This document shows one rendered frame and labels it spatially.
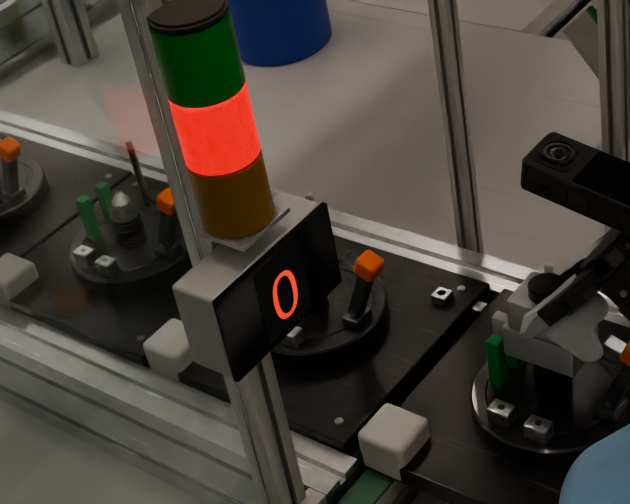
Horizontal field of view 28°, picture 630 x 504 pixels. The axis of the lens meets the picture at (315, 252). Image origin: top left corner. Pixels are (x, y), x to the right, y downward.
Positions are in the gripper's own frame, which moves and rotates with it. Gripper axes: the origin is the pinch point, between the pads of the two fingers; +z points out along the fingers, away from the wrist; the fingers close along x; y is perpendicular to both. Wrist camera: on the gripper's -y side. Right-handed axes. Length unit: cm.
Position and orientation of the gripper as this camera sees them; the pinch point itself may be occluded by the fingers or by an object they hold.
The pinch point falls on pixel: (541, 303)
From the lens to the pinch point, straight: 101.1
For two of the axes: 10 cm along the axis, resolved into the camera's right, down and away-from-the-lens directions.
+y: 7.1, 7.0, -0.4
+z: -3.8, 4.3, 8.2
